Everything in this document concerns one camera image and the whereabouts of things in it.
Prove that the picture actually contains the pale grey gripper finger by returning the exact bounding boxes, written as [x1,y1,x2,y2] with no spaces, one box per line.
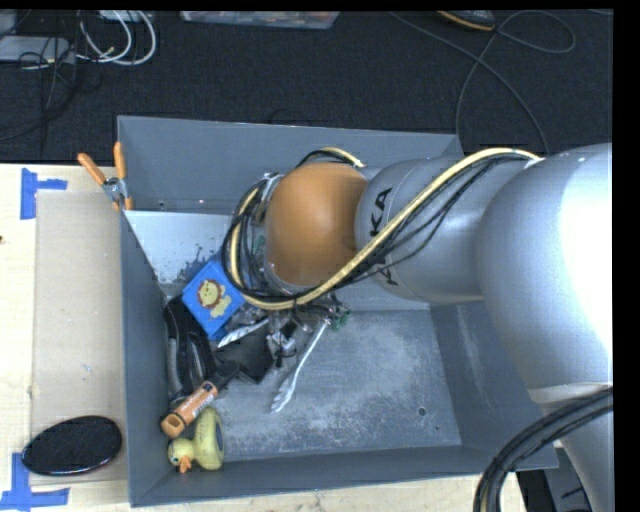
[282,320,333,404]
[270,360,292,414]

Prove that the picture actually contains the black flat cloth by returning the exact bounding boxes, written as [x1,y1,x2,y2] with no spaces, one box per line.
[214,333,275,386]

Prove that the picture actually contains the silver striped flat piece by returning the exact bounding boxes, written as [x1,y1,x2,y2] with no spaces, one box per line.
[217,318,272,349]

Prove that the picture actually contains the grey metal bin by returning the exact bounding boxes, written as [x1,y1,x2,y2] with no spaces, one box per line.
[115,114,561,509]

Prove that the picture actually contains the blue block with lion picture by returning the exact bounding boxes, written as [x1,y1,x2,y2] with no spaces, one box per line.
[180,259,248,342]

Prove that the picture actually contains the orange and black tool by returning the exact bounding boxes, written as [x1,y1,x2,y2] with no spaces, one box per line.
[159,360,242,441]

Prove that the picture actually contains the yellow toy duck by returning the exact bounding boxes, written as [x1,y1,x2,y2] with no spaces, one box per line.
[166,405,226,475]

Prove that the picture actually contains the black oval case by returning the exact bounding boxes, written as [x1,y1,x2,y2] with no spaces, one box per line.
[20,414,124,477]

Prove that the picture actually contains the pale flat board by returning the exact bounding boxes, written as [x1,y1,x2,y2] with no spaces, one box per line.
[28,189,129,487]

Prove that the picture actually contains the black strap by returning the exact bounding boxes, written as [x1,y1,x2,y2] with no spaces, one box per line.
[163,296,220,402]

